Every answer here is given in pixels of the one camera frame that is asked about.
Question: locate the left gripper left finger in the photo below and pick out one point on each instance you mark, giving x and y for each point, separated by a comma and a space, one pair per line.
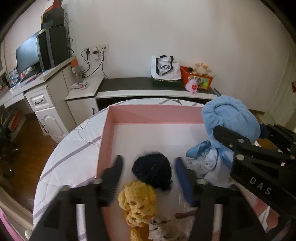
77, 213

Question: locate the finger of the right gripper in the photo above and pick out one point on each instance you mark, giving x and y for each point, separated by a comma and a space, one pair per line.
240, 144
281, 137

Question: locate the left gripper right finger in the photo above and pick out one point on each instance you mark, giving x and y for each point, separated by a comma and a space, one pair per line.
221, 213

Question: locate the light blue terry cap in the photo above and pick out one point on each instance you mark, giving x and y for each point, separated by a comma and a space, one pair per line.
231, 113

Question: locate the clear bag maroon bands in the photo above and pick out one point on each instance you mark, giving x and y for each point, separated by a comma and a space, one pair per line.
183, 215

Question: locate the yellow crochet item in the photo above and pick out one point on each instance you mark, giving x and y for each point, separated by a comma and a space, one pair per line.
138, 202

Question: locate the navy knit scrunchie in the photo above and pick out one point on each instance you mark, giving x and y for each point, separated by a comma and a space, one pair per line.
154, 169

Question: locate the white printed cloth blue bow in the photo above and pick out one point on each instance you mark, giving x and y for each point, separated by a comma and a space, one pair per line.
212, 164

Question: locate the beige stocking bundle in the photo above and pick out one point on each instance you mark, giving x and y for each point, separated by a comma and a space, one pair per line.
162, 228

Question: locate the white striped quilt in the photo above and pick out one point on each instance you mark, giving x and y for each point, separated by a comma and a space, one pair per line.
74, 160

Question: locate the red toy storage box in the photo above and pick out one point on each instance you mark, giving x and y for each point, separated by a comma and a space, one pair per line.
201, 81

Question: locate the pink heart plush toy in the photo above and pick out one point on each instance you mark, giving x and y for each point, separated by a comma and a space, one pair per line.
192, 86

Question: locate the beige plush toy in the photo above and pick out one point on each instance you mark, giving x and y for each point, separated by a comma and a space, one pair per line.
203, 69

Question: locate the pink shallow box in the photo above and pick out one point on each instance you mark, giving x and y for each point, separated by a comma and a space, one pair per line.
132, 131

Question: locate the white low side cabinet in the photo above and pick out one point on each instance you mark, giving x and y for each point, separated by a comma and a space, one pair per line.
82, 102

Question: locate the white desk with drawers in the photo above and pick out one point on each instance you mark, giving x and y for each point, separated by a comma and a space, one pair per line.
46, 95

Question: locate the black white TV stand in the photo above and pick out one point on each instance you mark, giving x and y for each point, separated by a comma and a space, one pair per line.
111, 91

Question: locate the colourful packet on cabinet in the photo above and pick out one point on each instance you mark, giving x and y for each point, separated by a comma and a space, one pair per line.
79, 85

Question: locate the orange cap bottle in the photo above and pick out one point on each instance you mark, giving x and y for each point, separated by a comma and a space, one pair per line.
75, 68

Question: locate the blue white package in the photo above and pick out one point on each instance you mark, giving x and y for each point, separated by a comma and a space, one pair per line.
13, 76

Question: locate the black computer monitor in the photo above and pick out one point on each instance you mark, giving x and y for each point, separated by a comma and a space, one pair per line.
27, 55

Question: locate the black computer tower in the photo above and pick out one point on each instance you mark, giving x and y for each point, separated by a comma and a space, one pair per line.
52, 47

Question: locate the black box on tower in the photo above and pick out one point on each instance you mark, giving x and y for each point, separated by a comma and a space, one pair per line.
53, 18

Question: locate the red white calendar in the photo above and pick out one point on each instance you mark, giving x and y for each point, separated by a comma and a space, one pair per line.
55, 4

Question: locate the white tote bag black handles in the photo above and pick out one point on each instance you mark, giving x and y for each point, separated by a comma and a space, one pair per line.
165, 68

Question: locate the white wall socket strip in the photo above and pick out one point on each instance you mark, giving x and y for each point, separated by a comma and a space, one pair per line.
97, 51

